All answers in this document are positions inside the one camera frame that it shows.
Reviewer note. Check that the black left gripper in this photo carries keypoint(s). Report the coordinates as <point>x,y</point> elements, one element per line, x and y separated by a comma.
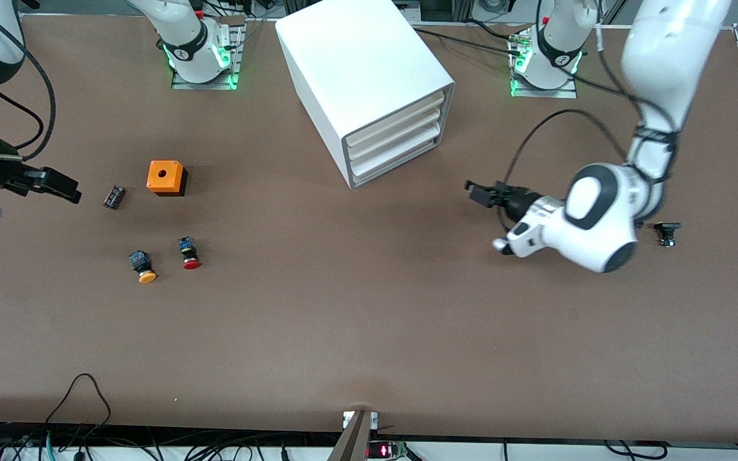
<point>523,200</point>

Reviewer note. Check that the white plastic bin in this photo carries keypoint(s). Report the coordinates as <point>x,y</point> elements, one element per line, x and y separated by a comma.
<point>394,120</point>

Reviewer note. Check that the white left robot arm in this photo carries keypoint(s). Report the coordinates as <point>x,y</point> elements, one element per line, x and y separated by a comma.
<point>599,224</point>

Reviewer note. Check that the yellow push button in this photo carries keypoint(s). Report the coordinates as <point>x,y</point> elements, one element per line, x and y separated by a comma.
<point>141,264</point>

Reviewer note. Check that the red push button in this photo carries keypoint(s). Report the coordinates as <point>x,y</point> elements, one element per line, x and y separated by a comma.
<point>189,251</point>

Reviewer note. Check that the small dark terminal block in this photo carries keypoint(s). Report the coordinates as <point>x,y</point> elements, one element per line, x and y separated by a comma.
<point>114,197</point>

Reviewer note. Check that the red display device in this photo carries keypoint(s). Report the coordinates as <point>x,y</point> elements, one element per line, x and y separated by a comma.
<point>385,450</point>

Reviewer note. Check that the orange button enclosure box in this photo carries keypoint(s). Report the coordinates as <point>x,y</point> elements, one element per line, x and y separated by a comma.
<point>164,176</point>

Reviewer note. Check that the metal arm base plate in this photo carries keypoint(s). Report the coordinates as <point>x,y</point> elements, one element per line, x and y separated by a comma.
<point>234,64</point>
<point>567,91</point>

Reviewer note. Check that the small black switch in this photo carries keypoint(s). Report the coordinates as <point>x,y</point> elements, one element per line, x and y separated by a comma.
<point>667,232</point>

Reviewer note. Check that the camera mount post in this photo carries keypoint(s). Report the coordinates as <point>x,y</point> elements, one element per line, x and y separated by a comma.
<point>353,442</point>

